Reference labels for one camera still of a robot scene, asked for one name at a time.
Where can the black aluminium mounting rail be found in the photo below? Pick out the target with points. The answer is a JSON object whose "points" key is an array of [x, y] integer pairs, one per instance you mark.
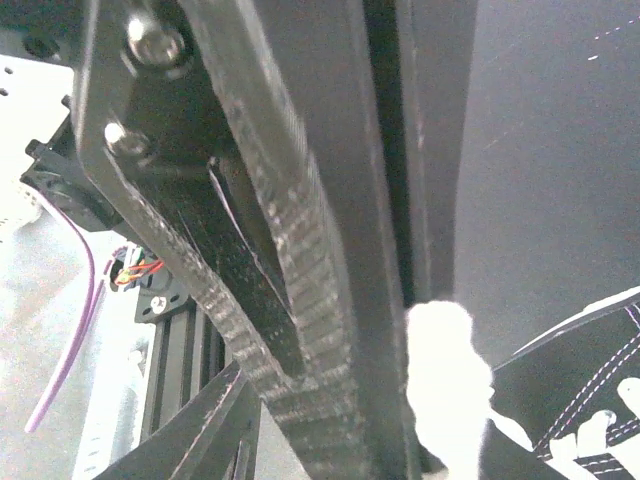
{"points": [[381, 88]]}

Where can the black sneaker white sole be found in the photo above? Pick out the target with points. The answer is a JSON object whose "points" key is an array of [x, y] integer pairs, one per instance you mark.
{"points": [[566, 405]]}

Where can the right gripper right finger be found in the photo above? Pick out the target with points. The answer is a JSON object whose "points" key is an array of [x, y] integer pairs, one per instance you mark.
{"points": [[214, 436]]}

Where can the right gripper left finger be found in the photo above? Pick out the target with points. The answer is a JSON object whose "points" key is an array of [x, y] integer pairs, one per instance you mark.
{"points": [[185, 124]]}

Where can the white shoelace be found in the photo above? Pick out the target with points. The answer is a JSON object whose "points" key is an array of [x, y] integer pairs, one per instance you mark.
{"points": [[449, 389]]}

